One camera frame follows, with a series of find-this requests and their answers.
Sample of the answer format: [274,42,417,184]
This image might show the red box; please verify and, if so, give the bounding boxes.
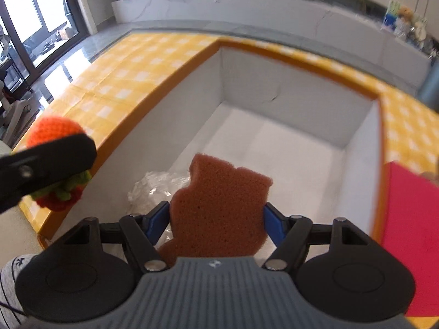
[380,160,439,319]

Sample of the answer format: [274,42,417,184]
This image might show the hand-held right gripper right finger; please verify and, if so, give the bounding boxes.
[263,202,373,271]

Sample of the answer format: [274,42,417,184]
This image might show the grey trash bin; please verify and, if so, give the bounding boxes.
[416,62,439,110]

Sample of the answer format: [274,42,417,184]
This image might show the yellow checked tablecloth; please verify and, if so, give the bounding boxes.
[12,31,439,247]

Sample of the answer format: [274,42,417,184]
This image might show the sliding glass door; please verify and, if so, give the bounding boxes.
[0,0,99,90]

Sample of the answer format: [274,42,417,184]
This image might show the brown teddy bear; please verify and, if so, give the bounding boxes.
[397,5,415,23]

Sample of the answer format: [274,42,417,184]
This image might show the orange cardboard box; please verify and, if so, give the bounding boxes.
[36,38,388,268]

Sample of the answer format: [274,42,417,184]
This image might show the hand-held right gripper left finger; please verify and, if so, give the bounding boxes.
[64,201,171,274]

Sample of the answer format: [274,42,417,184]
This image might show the white marble TV stand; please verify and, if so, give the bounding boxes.
[111,0,433,93]

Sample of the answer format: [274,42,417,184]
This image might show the orange crochet carrot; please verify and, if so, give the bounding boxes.
[26,115,93,212]

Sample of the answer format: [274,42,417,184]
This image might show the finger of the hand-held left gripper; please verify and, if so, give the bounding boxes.
[0,133,97,215]

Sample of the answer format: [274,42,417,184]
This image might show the brown sponge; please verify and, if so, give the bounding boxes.
[157,153,274,270]

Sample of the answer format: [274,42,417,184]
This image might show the person's white patterned trousers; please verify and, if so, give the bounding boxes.
[0,253,38,329]

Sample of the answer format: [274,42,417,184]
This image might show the green and blue poster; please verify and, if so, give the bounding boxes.
[379,0,429,40]

